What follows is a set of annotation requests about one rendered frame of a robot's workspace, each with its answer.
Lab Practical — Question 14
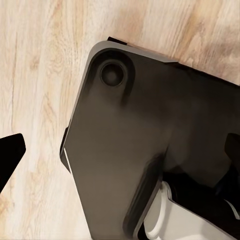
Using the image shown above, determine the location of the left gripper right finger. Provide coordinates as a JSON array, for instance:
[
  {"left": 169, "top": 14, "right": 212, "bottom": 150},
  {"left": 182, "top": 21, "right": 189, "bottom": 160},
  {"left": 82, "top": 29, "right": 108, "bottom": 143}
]
[{"left": 224, "top": 132, "right": 240, "bottom": 173}]

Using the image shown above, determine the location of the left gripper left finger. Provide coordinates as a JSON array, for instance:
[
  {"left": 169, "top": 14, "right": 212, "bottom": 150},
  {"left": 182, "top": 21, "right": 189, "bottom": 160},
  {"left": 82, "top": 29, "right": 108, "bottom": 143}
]
[{"left": 0, "top": 133, "right": 26, "bottom": 193}]

